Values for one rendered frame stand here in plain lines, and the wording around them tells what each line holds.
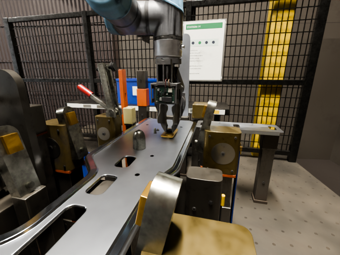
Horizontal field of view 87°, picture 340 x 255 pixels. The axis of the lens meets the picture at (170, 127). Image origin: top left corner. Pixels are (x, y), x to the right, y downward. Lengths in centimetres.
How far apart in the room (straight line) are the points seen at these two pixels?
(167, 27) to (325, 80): 277
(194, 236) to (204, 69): 96
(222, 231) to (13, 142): 33
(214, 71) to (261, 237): 78
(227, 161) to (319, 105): 271
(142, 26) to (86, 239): 44
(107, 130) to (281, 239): 64
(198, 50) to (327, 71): 227
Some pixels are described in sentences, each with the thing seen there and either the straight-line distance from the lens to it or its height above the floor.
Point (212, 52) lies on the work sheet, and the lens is 108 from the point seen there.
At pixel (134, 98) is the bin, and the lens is 99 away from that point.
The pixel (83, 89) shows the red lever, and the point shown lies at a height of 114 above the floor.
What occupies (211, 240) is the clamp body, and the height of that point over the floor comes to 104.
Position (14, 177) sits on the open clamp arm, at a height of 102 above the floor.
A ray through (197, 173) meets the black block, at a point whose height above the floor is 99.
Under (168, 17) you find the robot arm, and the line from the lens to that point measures 50.
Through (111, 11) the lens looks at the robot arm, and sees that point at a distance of 38.
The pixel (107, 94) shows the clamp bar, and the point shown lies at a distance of 61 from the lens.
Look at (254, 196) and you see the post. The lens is 84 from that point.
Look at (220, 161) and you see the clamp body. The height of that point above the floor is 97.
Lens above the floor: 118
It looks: 16 degrees down
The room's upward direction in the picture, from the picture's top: straight up
